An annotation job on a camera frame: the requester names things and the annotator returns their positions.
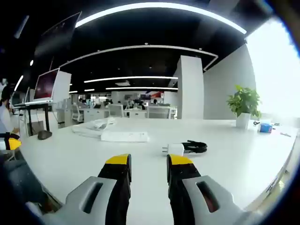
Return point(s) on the white desk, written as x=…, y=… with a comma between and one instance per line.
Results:
x=70, y=159

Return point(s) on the blue tissue box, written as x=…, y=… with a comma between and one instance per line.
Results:
x=265, y=128

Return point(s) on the white power strip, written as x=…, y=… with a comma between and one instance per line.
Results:
x=124, y=137

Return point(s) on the white charger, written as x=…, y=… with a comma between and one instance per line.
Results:
x=174, y=150

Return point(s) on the white framed monitor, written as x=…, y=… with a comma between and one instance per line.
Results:
x=45, y=85

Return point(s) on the ceiling light strip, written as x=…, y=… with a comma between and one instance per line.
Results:
x=164, y=5
x=131, y=78
x=140, y=88

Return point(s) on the white office workstations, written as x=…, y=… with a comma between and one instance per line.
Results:
x=93, y=114

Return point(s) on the green leafy plant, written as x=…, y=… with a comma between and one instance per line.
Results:
x=245, y=100

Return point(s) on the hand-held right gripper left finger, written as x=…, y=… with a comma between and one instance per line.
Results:
x=93, y=201

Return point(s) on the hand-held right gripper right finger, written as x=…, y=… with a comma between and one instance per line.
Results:
x=187, y=201

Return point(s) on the white plant pot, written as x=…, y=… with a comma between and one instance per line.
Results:
x=242, y=120

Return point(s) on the dark grey mouse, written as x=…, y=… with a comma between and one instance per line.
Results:
x=44, y=135

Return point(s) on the dark hanging ceiling panel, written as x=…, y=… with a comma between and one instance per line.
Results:
x=56, y=35

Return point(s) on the black legged standing desk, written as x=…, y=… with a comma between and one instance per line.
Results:
x=30, y=106

